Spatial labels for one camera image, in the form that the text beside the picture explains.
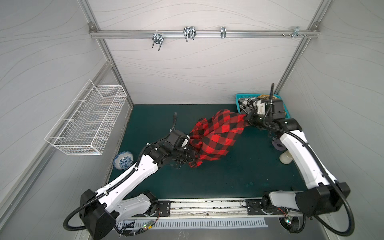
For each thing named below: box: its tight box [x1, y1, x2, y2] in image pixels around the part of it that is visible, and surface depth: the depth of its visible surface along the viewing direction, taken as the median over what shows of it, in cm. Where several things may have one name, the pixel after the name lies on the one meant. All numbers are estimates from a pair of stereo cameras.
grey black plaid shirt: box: [238, 97, 259, 114], surface depth 116 cm
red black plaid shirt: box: [189, 109, 247, 168], surface depth 79 cm
